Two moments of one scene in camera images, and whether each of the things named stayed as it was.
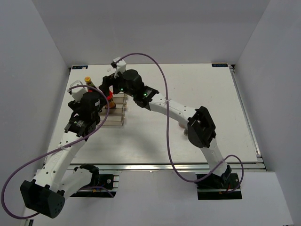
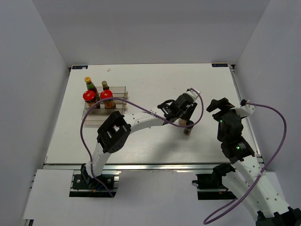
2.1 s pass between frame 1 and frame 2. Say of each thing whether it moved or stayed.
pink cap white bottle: stayed
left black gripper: moved
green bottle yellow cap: stayed
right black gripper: moved
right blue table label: stayed
